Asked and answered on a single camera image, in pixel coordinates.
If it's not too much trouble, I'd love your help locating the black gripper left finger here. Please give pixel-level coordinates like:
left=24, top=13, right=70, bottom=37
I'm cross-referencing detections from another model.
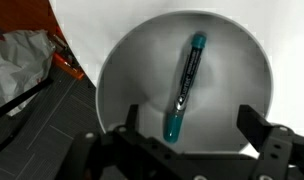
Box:
left=110, top=103, right=140, bottom=148

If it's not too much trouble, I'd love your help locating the crumpled white plastic sheet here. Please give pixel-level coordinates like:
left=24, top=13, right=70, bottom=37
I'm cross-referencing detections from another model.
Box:
left=0, top=29, right=56, bottom=116

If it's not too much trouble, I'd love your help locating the grey bowl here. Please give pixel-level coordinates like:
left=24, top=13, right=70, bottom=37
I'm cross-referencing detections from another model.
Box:
left=95, top=9, right=275, bottom=156

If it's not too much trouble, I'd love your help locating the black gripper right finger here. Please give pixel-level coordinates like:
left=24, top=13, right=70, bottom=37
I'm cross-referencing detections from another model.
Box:
left=236, top=104, right=295, bottom=180

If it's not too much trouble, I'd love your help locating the orange tool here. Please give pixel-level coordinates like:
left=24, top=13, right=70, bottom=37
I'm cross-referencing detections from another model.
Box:
left=51, top=32, right=86, bottom=81

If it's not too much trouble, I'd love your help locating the teal and black marker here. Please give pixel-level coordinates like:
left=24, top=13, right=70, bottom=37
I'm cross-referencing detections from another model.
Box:
left=162, top=30, right=208, bottom=144

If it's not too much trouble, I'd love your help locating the black metal bar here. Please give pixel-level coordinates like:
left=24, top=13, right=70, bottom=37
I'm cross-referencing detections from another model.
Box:
left=0, top=77, right=55, bottom=123

